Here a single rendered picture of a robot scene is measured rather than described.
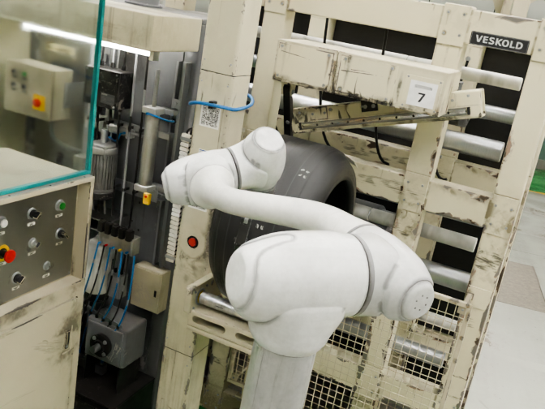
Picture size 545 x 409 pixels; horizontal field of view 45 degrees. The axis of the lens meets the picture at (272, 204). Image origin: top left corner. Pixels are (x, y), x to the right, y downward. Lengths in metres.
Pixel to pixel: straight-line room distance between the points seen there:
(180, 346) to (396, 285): 1.61
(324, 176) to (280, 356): 1.08
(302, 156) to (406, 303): 1.11
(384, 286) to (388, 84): 1.31
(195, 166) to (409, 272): 0.60
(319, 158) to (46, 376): 1.17
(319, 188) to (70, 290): 0.92
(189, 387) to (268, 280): 1.69
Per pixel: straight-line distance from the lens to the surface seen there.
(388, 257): 1.03
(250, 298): 0.95
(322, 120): 2.48
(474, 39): 2.52
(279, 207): 1.30
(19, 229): 2.14
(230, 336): 2.28
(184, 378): 2.58
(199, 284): 2.31
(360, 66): 2.28
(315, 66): 2.34
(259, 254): 0.95
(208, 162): 1.46
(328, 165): 2.07
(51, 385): 2.48
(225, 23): 2.19
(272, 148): 1.47
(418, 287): 1.03
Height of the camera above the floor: 1.93
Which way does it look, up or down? 17 degrees down
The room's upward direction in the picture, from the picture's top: 10 degrees clockwise
